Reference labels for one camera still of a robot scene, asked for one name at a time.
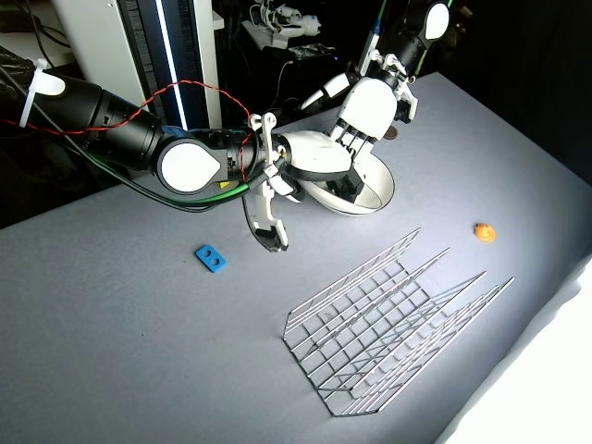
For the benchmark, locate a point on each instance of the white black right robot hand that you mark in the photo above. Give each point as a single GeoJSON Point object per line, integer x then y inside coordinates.
{"type": "Point", "coordinates": [319, 155]}

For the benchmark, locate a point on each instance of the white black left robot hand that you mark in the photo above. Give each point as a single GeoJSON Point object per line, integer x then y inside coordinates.
{"type": "Point", "coordinates": [370, 106]}

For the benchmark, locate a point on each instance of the brown round disc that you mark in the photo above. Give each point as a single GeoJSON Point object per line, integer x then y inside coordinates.
{"type": "Point", "coordinates": [392, 135]}

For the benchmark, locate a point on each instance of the spare white robot hand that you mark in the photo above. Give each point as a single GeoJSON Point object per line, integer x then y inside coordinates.
{"type": "Point", "coordinates": [287, 23]}

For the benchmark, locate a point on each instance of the blue block with two holes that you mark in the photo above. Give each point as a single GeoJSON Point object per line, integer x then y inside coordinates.
{"type": "Point", "coordinates": [221, 264]}

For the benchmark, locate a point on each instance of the orange swirl cookie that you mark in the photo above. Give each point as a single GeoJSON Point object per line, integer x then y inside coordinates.
{"type": "Point", "coordinates": [484, 233]}

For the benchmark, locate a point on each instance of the white zip tie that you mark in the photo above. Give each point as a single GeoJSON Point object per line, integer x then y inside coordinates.
{"type": "Point", "coordinates": [44, 83]}

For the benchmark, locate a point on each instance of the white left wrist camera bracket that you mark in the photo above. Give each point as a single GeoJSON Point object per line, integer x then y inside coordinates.
{"type": "Point", "coordinates": [409, 99]}

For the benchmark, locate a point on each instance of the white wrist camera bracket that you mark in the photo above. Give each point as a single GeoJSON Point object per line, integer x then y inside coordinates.
{"type": "Point", "coordinates": [409, 99]}
{"type": "Point", "coordinates": [266, 217]}

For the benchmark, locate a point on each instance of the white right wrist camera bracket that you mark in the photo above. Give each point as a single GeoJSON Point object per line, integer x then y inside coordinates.
{"type": "Point", "coordinates": [266, 217]}

